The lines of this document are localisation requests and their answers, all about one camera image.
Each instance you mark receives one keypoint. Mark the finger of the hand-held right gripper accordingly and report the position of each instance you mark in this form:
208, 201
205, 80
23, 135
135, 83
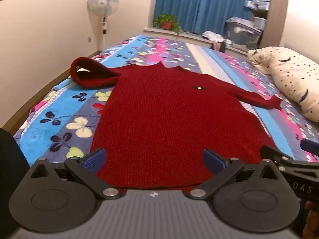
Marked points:
310, 145
274, 153

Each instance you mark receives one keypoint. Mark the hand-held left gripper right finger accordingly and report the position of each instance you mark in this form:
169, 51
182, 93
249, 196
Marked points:
212, 161

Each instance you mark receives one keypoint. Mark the white clothes pile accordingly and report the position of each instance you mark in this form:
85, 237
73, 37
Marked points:
213, 36

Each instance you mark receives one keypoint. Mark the white window sill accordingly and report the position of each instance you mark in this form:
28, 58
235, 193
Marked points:
189, 36

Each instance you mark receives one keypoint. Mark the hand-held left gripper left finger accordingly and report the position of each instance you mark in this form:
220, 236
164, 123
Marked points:
95, 159

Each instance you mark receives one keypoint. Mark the wooden shelf unit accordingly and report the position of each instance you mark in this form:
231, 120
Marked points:
275, 12

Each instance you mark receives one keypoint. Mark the cream star-print plush pillow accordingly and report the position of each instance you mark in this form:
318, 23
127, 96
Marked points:
294, 77

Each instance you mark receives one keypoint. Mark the blue curtain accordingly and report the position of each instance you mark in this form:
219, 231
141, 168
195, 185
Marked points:
199, 2

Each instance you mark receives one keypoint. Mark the white standing fan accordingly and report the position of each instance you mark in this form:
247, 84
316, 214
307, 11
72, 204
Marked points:
102, 2

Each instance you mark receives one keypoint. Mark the person's right hand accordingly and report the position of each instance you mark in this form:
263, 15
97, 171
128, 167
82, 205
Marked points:
312, 216

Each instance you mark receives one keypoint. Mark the red knit sweater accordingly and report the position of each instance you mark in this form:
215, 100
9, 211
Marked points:
162, 109

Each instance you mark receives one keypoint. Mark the potted green plant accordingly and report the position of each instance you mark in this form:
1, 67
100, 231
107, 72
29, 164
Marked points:
167, 22

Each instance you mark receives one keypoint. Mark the floral fleece blanket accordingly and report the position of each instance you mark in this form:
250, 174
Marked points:
62, 99

